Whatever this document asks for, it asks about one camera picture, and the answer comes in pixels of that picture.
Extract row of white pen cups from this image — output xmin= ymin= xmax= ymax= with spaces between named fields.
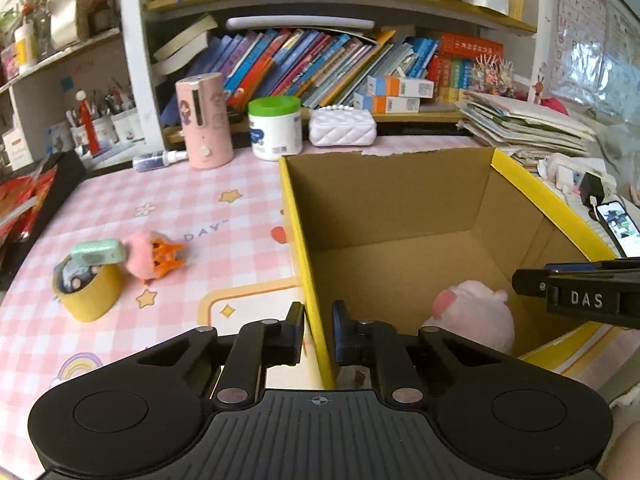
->
xmin=66 ymin=89 xmax=147 ymax=157

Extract yellow cardboard box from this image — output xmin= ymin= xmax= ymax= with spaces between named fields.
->
xmin=278 ymin=147 xmax=626 ymax=391

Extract white jar green lid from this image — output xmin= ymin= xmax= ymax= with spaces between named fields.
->
xmin=248 ymin=96 xmax=304 ymax=162

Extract black electric piano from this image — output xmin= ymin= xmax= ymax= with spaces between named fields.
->
xmin=0 ymin=149 xmax=87 ymax=292

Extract white paper box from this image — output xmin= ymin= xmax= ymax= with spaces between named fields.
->
xmin=1 ymin=129 xmax=32 ymax=170

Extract white wooden bookshelf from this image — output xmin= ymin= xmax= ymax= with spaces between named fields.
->
xmin=0 ymin=0 xmax=542 ymax=173

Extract pink checkered table mat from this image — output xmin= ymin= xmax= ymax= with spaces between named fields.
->
xmin=0 ymin=136 xmax=627 ymax=480

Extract person's leg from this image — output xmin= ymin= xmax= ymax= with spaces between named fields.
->
xmin=599 ymin=416 xmax=640 ymax=480

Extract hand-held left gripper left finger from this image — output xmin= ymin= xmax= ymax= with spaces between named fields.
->
xmin=136 ymin=302 xmax=306 ymax=407

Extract red foil packets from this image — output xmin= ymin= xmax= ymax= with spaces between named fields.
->
xmin=0 ymin=166 xmax=57 ymax=248

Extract white bottle yellow label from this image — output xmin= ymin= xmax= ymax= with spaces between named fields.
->
xmin=13 ymin=22 xmax=39 ymax=74

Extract red boxed book set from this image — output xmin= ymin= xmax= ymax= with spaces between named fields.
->
xmin=434 ymin=32 xmax=505 ymax=105

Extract smartphone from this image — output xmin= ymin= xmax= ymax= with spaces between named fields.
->
xmin=595 ymin=200 xmax=640 ymax=259

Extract white quilted purse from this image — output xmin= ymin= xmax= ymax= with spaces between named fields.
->
xmin=308 ymin=105 xmax=378 ymax=147

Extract small spray bottle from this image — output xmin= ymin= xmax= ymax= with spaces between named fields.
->
xmin=132 ymin=150 xmax=189 ymax=172

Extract pink plush chick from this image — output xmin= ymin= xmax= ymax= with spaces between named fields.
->
xmin=122 ymin=230 xmax=187 ymax=287

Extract wall poster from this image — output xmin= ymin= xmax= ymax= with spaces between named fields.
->
xmin=549 ymin=0 xmax=640 ymax=118

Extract yellow tape roll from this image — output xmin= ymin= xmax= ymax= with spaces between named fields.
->
xmin=52 ymin=254 xmax=124 ymax=322

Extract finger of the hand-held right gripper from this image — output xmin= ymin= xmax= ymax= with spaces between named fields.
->
xmin=545 ymin=258 xmax=640 ymax=272
xmin=512 ymin=268 xmax=640 ymax=331

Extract black charger plug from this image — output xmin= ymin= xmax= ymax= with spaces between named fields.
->
xmin=579 ymin=172 xmax=607 ymax=207

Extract orange white medicine box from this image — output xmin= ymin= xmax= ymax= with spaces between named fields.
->
xmin=353 ymin=92 xmax=421 ymax=115
xmin=367 ymin=75 xmax=435 ymax=99

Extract white power strip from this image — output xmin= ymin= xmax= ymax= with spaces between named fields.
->
xmin=539 ymin=152 xmax=621 ymax=197

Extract white bar lamp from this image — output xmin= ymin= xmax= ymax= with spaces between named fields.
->
xmin=225 ymin=16 xmax=377 ymax=34

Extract pink cylindrical humidifier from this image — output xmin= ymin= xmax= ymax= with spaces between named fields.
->
xmin=175 ymin=72 xmax=235 ymax=170

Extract mint green small case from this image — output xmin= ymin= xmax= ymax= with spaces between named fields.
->
xmin=70 ymin=240 xmax=126 ymax=267

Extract white pink plush toy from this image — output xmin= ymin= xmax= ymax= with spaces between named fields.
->
xmin=424 ymin=280 xmax=516 ymax=356

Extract grey toy car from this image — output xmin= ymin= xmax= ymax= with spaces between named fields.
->
xmin=61 ymin=265 xmax=101 ymax=292

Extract stack of paper booklets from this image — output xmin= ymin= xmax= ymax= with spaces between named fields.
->
xmin=456 ymin=91 xmax=597 ymax=162

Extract stack of thick books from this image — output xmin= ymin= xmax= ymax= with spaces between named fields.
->
xmin=152 ymin=14 xmax=220 ymax=77

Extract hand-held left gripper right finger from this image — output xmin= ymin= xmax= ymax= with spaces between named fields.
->
xmin=332 ymin=300 xmax=507 ymax=407

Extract red tassel doll ornament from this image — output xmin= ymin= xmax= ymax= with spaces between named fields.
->
xmin=75 ymin=91 xmax=102 ymax=157

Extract row of colourful books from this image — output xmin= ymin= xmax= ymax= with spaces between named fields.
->
xmin=187 ymin=29 xmax=441 ymax=110

